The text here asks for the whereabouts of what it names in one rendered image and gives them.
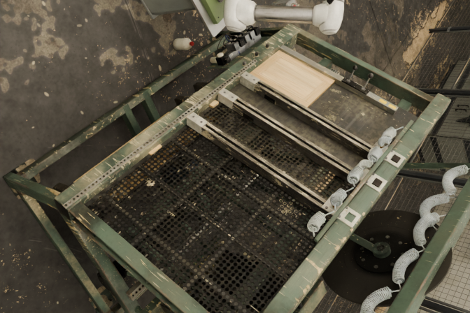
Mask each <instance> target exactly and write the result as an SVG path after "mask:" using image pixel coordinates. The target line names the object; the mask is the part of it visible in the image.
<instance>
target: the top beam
mask: <svg viewBox="0 0 470 313"><path fill-rule="evenodd" d="M450 102H451V99H449V98H447V97H445V96H443V95H441V94H439V93H438V94H437V95H436V96H435V97H434V98H433V100H432V101H431V102H430V104H429V105H428V106H427V107H426V108H425V110H424V111H423V112H422V114H421V115H420V116H419V118H417V119H416V121H415V122H414V123H413V125H412V126H411V127H410V129H409V130H408V131H407V132H406V133H405V135H404V136H403V137H402V139H401V140H400V141H399V142H398V143H397V145H396V146H395V147H394V149H393V151H395V152H397V153H399V154H400V155H402V156H403V157H405V159H404V160H403V162H402V163H401V165H400V166H399V167H398V168H397V167H395V166H393V165H392V164H390V163H388V162H386V161H385V160H384V161H383V162H382V164H381V165H380V166H379V167H378V168H377V170H376V171H375V172H374V173H375V174H377V175H378V176H380V177H381V178H383V179H384V180H386V181H387V183H386V184H385V186H384V187H383V188H382V189H381V190H380V192H379V193H378V192H377V191H375V190H374V189H372V188H371V187H369V186H367V185H366V184H365V185H364V186H363V187H362V188H361V189H360V191H359V192H358V193H357V195H356V196H355V197H354V198H353V199H352V201H351V202H350V203H349V205H348V207H349V208H351V209H353V210H354V211H356V212H357V213H359V214H360V215H361V217H360V218H359V219H358V221H357V222H356V224H355V225H354V226H353V227H352V228H351V227H349V226H348V225H346V224H344V223H343V222H342V221H340V220H339V219H337V220H336V221H335V222H334V223H333V224H332V226H331V227H330V228H329V230H328V231H327V232H326V233H325V234H324V236H323V237H322V238H321V240H320V241H319V242H318V244H317V245H316V246H315V247H314V248H313V250H312V251H311V252H310V254H309V255H308V256H307V257H306V258H305V259H304V261H303V262H302V263H301V265H300V266H299V267H298V268H297V269H296V270H295V272H294V273H293V274H292V276H291V277H290V278H289V279H288V280H287V282H286V283H285V284H284V286H283V287H282V288H281V290H280V291H279V292H278V293H277V294H276V296H275V297H274V298H273V300H272V301H271V302H270V303H269V304H268V305H267V307H266V308H265V309H264V311H263V312H262V313H293V312H294V311H295V310H296V308H297V307H298V306H299V304H300V303H301V301H302V300H303V299H304V298H305V296H306V295H307V293H308V292H309V291H310V290H311V288H312V287H313V285H314V284H315V283H316V282H317V280H318V279H319V278H320V276H321V275H322V273H323V272H324V271H325V270H326V268H327V267H328V266H329V264H330V263H331V262H332V261H333V259H334V258H335V256H336V255H337V254H338V253H339V251H340V250H341V248H342V247H343V246H344V244H345V243H346V242H347V241H348V239H349V238H350V236H351V235H352V234H353V233H354V231H355V230H356V228H357V227H358V226H359V225H360V223H361V222H362V220H363V219H364V218H365V216H366V215H367V214H368V213H369V211H370V210H371V209H372V207H373V206H374V205H375V204H376V202H377V201H378V199H379V198H380V197H381V196H382V194H383V193H384V191H385V190H386V189H387V188H388V186H389V185H390V183H391V182H392V181H393V179H394V178H395V177H396V176H397V174H398V173H399V171H400V170H401V169H402V168H403V166H404V165H405V163H406V162H407V161H408V160H409V159H410V157H411V156H412V154H413V153H414V151H416V149H417V148H418V146H419V145H420V143H421V142H422V141H423V140H424V139H425V137H426V136H427V134H428V133H429V132H430V131H431V129H432V128H433V126H434V125H435V123H437V121H438V120H439V118H440V117H441V116H442V114H443V113H444V112H445V111H446V109H447V107H448V106H449V104H450ZM355 217H356V216H354V215H353V214H351V213H348V214H347V215H346V217H345V219H347V220H348V221H349V222H351V223H352V222H353V220H354V219H355Z"/></svg>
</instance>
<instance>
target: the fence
mask: <svg viewBox="0 0 470 313"><path fill-rule="evenodd" d="M279 50H280V51H281V52H284V53H285V54H288V55H289V56H291V57H293V58H295V59H296V60H298V61H300V62H302V63H303V64H305V65H307V66H309V67H311V68H313V69H315V70H316V71H318V72H320V73H322V74H323V75H326V76H327V77H329V78H331V79H332V80H335V83H336V84H338V85H340V86H342V87H343V88H345V89H347V90H349V91H351V92H352V93H354V94H356V95H358V96H360V97H362V98H363V99H365V100H367V101H369V102H371V103H372V104H374V105H376V106H378V107H379V108H382V109H383V110H385V111H387V112H389V113H391V114H392V115H394V114H395V113H396V111H397V109H398V107H397V106H396V105H394V104H392V103H390V102H388V101H386V100H385V99H382V98H381V97H379V96H377V95H375V94H373V93H371V92H369V93H368V94H367V95H366V94H363V93H361V92H360V91H358V90H356V89H354V88H353V87H351V86H349V85H347V84H346V83H344V82H341V81H342V79H344V77H342V76H340V75H339V74H337V73H335V72H333V71H331V70H329V69H328V68H325V67H324V66H322V65H320V64H318V63H316V62H314V61H313V60H311V59H309V58H307V57H305V56H303V55H302V54H299V53H298V52H296V51H294V50H292V49H290V48H288V47H287V46H285V45H282V46H281V47H280V49H279ZM380 99H382V100H384V101H386V102H387V103H386V104H384V103H381V102H380V101H379V100H380ZM389 104H392V105H393V106H395V107H396V108H395V109H393V108H391V107H389Z"/></svg>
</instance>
